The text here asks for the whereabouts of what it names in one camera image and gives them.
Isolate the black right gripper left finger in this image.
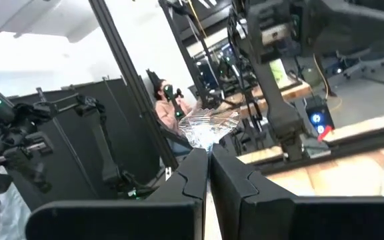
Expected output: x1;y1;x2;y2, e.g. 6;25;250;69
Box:
25;148;209;240

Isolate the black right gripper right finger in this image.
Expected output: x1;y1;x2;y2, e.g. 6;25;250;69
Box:
210;143;384;240

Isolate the black divider panel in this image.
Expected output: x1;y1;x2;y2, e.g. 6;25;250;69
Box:
7;77;161;213

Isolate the person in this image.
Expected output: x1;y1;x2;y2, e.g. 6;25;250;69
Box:
153;78;193;137

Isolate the black computer tower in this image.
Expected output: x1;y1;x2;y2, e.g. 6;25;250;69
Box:
303;95;335;141

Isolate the wooden background table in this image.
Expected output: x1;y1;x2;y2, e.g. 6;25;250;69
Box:
218;81;313;117

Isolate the grey office chair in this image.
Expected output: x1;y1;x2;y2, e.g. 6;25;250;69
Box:
335;48;384;80

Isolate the black aluminium table frame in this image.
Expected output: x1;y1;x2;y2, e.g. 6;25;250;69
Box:
88;0;384;177

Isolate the black background rig frame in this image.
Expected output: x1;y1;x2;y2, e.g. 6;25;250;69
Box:
158;0;256;111

